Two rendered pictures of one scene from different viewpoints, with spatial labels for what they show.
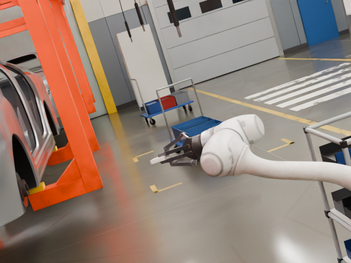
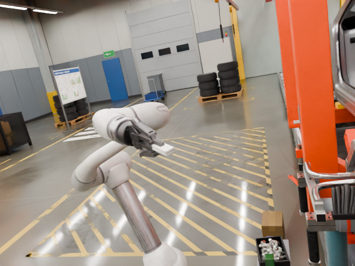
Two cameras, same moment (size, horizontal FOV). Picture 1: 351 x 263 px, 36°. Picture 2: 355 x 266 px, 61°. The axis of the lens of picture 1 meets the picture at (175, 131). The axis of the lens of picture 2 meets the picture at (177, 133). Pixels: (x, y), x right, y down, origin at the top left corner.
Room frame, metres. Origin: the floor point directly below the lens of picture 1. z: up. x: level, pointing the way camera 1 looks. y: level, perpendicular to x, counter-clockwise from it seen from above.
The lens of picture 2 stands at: (2.58, 0.45, 1.58)
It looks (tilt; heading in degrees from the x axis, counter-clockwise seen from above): 14 degrees down; 205
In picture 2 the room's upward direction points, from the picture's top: 12 degrees counter-clockwise
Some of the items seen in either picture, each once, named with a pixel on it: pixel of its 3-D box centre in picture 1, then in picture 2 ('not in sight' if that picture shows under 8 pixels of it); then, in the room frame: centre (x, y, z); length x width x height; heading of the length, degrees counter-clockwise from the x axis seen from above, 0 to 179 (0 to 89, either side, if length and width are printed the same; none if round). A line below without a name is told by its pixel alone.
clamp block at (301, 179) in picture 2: not in sight; (308, 179); (1.22, 0.42, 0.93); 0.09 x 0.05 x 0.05; 96
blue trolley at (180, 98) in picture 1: (162, 94); not in sight; (10.81, 0.03, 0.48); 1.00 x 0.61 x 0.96; 103
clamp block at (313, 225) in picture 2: not in sight; (320, 221); (1.56, 0.45, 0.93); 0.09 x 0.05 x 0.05; 96
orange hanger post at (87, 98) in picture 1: (60, 59); not in sight; (11.10, 1.77, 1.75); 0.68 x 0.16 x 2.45; 96
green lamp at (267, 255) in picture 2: not in sight; (269, 259); (1.43, 0.24, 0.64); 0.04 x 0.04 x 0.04; 6
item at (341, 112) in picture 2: not in sight; (326, 107); (-1.11, 0.62, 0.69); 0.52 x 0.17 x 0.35; 96
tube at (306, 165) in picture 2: not in sight; (329, 162); (1.28, 0.51, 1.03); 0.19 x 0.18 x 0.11; 96
